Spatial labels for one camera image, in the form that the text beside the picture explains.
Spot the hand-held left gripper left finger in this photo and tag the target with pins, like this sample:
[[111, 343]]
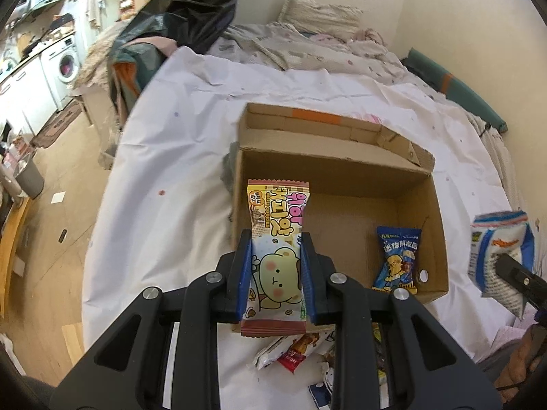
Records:
[[243, 275]]

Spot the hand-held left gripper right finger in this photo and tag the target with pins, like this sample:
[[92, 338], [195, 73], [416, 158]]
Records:
[[308, 284]]

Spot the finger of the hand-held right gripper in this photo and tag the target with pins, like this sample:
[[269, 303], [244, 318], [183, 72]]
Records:
[[519, 279]]

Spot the white and blue snack packet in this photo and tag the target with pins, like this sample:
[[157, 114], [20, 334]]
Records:
[[500, 239]]

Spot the yellow bear wafer packet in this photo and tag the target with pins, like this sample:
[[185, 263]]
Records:
[[275, 230]]

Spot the cardboard box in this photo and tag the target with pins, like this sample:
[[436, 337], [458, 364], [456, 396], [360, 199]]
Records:
[[342, 179]]

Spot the white crumpled snack packet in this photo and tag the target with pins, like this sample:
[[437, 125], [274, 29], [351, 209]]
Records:
[[269, 352]]

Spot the blue cartoon snack packet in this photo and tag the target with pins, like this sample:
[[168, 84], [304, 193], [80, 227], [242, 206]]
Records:
[[395, 260]]

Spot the dark yellow snack packet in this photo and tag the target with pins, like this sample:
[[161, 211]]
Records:
[[379, 350]]

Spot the small white blue packet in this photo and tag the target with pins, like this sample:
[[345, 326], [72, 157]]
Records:
[[324, 386]]

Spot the beige knitted blanket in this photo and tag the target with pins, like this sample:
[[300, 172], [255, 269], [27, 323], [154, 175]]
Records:
[[500, 158]]

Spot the white bed sheet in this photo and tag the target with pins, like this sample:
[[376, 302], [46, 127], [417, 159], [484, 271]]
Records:
[[179, 145]]

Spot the green bolster with orange band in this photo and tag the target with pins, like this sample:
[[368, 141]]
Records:
[[457, 89]]

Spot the paper sheet on floor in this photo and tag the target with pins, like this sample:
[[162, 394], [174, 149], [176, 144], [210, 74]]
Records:
[[57, 197]]

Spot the small beige bedside table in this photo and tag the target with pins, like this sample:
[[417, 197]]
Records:
[[96, 111]]

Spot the grey dotted quilt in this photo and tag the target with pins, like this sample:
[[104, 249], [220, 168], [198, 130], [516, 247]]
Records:
[[299, 51]]

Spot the wooden side furniture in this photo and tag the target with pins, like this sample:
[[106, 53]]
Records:
[[10, 256]]

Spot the grey trash bin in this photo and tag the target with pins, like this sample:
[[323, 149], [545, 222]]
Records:
[[30, 177]]

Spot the brown patterned rug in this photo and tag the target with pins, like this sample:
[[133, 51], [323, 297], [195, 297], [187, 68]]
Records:
[[55, 124]]

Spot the pink cloth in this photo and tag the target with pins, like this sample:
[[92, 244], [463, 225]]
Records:
[[367, 36]]

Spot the striped beige pillow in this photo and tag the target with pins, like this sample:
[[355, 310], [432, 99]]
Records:
[[318, 13]]

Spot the white washing machine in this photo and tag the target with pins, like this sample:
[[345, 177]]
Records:
[[64, 68]]

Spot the black plastic bag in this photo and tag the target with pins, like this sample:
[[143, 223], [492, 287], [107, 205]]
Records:
[[196, 4]]

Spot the white kitchen cabinet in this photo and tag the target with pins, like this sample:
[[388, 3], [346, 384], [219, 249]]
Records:
[[21, 94]]

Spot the hanging white towel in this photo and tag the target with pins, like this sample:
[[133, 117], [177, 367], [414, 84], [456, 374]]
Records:
[[94, 4]]

